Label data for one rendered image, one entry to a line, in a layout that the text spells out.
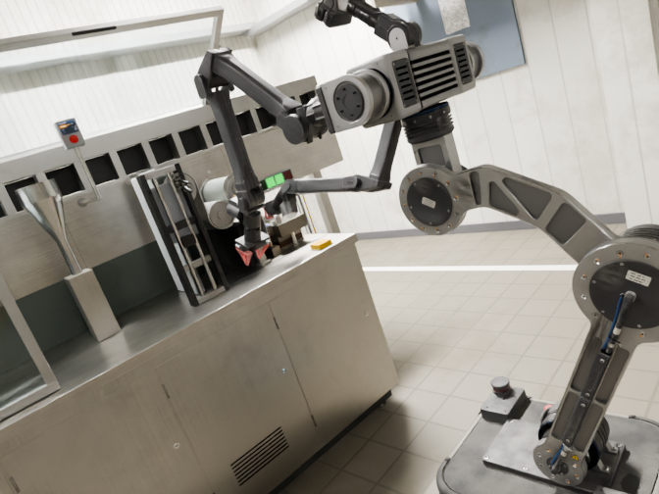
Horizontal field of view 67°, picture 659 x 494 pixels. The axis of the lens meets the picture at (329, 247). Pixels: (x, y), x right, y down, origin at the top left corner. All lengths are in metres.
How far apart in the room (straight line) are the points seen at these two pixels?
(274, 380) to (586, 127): 2.97
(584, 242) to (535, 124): 3.03
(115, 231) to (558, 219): 1.81
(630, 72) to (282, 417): 2.91
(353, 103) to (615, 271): 0.68
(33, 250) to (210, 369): 0.88
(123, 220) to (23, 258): 0.42
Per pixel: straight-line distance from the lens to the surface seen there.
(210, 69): 1.55
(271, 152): 2.75
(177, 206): 2.03
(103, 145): 2.42
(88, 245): 2.37
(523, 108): 4.25
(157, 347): 1.83
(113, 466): 1.93
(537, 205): 1.27
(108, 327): 2.14
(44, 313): 2.36
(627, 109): 3.80
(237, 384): 2.02
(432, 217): 1.39
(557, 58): 4.11
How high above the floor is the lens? 1.45
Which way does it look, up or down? 15 degrees down
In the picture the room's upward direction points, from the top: 19 degrees counter-clockwise
